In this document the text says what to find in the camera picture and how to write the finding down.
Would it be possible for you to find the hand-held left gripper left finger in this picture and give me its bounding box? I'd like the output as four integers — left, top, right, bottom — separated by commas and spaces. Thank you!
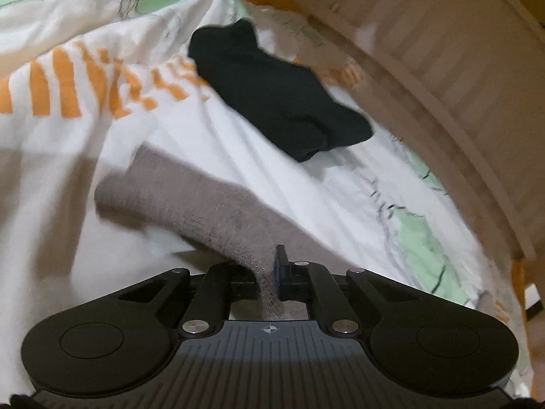
116, 261, 260, 338

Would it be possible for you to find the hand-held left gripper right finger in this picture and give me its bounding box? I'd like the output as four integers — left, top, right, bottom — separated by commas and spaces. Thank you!
272, 244, 427, 338

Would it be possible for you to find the grey knitted sweater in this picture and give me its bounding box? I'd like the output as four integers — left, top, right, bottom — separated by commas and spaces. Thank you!
94, 142, 355, 323

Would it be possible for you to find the white printed blanket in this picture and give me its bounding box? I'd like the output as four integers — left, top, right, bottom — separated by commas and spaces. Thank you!
0, 0, 525, 398

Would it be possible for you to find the black garment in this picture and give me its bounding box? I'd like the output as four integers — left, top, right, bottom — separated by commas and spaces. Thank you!
188, 19, 374, 163

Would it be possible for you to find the white wooden bed frame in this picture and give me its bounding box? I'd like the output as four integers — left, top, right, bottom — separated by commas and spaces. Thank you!
255, 0, 545, 267

